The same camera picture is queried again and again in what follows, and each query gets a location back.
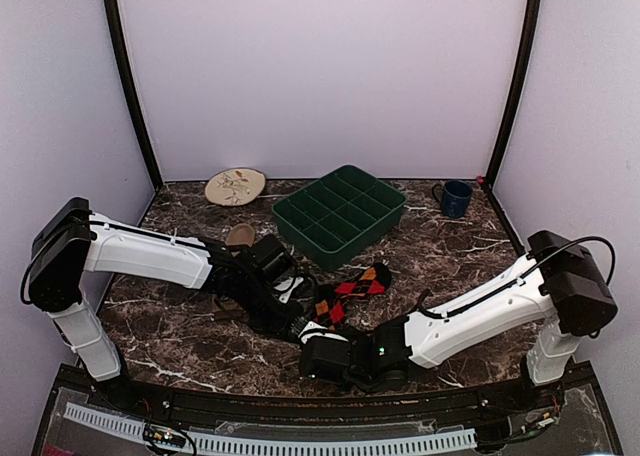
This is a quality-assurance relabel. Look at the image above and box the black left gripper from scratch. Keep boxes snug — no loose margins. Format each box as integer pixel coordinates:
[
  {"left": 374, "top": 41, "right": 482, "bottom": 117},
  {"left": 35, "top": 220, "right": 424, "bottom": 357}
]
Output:
[{"left": 237, "top": 276, "right": 306, "bottom": 343}]

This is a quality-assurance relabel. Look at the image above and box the red yellow argyle sock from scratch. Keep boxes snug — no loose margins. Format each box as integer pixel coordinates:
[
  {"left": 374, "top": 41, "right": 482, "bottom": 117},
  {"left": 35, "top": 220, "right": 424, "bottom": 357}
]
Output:
[{"left": 299, "top": 262, "right": 392, "bottom": 338}]

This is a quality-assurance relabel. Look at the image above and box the dark blue mug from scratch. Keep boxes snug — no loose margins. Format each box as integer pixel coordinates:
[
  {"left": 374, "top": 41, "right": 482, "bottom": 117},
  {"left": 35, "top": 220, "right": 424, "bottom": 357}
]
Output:
[{"left": 431, "top": 180, "right": 473, "bottom": 219}]

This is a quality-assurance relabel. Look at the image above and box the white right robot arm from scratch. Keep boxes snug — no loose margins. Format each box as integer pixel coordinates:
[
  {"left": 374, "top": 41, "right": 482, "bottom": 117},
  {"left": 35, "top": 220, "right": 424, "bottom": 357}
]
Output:
[{"left": 299, "top": 230, "right": 618, "bottom": 410}]

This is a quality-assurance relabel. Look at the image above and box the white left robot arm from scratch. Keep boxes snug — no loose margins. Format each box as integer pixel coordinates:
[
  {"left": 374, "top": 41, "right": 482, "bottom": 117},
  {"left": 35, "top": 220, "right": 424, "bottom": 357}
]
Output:
[{"left": 20, "top": 197, "right": 309, "bottom": 412}]

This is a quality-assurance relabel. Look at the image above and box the brown ribbed sock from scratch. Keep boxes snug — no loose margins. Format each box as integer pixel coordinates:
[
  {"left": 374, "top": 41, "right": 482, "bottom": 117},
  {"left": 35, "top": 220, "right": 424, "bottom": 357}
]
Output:
[{"left": 212, "top": 223, "right": 256, "bottom": 322}]

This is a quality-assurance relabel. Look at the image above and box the green divided organizer tray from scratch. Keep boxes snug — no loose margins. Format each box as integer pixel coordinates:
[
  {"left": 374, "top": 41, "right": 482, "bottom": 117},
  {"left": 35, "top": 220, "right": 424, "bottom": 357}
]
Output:
[{"left": 272, "top": 165, "right": 407, "bottom": 271}]

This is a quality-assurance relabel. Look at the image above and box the round wooden slice plate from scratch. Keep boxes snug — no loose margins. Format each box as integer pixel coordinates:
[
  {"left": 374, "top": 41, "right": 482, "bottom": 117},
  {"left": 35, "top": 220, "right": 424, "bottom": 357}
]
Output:
[{"left": 205, "top": 168, "right": 266, "bottom": 207}]

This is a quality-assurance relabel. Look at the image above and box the white slotted cable duct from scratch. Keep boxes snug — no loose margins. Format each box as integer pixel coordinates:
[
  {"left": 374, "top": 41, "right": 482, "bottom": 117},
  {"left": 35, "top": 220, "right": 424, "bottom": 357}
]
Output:
[{"left": 62, "top": 403, "right": 478, "bottom": 456}]

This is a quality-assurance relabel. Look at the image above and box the black front table rail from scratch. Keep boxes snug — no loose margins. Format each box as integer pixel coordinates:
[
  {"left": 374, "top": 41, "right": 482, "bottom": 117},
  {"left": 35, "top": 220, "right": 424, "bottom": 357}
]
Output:
[{"left": 55, "top": 363, "right": 595, "bottom": 428}]

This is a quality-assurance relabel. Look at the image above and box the black left corner post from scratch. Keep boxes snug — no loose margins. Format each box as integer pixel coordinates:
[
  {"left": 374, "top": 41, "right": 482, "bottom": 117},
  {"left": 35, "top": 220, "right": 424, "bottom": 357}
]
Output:
[{"left": 103, "top": 0, "right": 164, "bottom": 192}]

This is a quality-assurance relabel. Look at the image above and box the black corner post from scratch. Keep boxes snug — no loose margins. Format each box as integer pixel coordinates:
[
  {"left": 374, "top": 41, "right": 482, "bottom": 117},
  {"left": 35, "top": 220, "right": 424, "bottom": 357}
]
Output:
[
  {"left": 484, "top": 0, "right": 542, "bottom": 193},
  {"left": 103, "top": 0, "right": 164, "bottom": 192}
]

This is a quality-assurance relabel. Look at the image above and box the black right corner post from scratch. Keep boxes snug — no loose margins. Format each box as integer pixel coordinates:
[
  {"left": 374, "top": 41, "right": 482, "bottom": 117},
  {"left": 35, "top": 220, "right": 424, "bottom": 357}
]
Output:
[{"left": 484, "top": 0, "right": 542, "bottom": 193}]

